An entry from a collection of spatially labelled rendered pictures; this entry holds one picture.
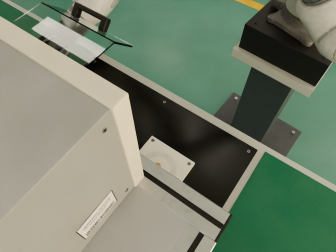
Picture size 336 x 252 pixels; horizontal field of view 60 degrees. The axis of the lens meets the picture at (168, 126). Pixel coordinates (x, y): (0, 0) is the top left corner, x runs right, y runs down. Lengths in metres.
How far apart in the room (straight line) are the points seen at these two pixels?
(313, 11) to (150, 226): 0.63
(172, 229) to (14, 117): 0.25
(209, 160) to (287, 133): 1.09
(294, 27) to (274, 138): 0.89
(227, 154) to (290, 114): 1.17
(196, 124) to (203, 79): 1.14
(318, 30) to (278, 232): 0.52
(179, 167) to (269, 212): 0.26
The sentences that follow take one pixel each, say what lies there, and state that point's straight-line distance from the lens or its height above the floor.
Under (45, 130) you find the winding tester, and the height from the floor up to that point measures 1.32.
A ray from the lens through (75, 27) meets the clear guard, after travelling 0.75.
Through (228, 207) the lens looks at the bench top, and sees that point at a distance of 0.82.
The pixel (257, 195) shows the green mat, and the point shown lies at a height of 0.75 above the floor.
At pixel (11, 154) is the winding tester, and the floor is 1.32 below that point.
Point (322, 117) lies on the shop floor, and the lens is 2.05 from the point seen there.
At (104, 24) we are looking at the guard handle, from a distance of 0.76.
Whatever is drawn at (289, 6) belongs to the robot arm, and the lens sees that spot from 1.09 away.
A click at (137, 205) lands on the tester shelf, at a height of 1.11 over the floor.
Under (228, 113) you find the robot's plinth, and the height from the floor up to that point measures 0.02.
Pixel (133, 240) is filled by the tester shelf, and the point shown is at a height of 1.11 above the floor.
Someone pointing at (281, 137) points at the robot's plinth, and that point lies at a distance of 1.85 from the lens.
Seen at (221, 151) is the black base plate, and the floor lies 0.77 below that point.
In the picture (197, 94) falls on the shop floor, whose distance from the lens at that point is 1.92.
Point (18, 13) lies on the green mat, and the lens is 1.40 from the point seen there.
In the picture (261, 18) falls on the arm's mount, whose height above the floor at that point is 0.85.
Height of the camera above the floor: 1.53
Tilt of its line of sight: 59 degrees down
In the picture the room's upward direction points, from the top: straight up
